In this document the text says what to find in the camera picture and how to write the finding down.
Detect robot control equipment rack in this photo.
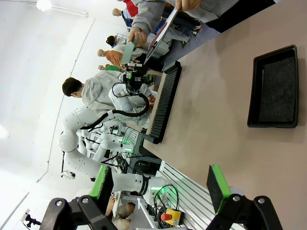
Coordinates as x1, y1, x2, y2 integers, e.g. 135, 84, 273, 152
115, 121, 164, 174

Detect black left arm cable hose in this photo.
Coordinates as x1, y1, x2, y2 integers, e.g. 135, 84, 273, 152
81, 82, 151, 135

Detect black camera on stand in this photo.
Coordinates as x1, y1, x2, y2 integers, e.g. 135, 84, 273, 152
24, 212, 42, 228

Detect dark haired background person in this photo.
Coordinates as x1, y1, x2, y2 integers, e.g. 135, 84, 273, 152
106, 35, 128, 52

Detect black slotted PCB rack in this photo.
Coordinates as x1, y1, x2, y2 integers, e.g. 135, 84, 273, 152
145, 60, 183, 145

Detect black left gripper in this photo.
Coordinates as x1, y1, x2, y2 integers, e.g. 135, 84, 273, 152
119, 70, 154, 94

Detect person's right forearm grey sleeve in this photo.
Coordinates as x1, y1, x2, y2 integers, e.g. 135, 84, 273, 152
131, 0, 173, 33

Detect person's right hand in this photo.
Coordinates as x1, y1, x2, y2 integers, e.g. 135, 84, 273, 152
128, 26, 147, 47

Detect man in grey coat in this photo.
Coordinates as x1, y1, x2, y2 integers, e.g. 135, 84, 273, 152
61, 70, 158, 125

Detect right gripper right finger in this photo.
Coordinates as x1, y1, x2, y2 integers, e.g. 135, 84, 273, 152
206, 164, 283, 230

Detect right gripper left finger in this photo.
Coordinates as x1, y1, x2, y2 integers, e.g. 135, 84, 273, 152
40, 164, 115, 230

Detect person's left hand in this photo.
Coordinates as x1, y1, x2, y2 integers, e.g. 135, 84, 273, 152
179, 0, 203, 12

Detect crouching person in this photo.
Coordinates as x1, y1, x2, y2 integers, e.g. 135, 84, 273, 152
105, 195, 136, 230

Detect round ceiling light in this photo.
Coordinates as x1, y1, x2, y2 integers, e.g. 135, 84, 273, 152
35, 0, 52, 12

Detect mannequin in orange top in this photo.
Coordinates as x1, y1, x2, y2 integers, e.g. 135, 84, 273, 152
97, 48, 123, 67

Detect green PCB board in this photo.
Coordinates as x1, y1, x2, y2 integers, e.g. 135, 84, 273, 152
120, 37, 138, 65

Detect aluminium profile frame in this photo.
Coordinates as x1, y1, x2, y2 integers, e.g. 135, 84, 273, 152
157, 160, 243, 230

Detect mannequin in red top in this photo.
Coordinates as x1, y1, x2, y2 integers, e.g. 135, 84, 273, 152
112, 0, 140, 27

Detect person in grey hoodie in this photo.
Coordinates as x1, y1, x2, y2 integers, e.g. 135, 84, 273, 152
165, 0, 275, 34

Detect mannequin in green top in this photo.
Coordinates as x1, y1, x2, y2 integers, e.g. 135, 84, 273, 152
98, 64, 120, 72

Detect black cable bundle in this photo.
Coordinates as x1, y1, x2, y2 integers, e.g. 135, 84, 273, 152
153, 184, 181, 216

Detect black shallow plastic tray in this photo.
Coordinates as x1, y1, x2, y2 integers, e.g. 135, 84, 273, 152
247, 44, 299, 128

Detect grey clipboard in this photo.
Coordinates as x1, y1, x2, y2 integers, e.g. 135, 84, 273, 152
143, 8, 180, 66

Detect yellow emergency stop button box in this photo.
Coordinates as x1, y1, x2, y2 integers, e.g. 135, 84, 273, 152
160, 207, 185, 226

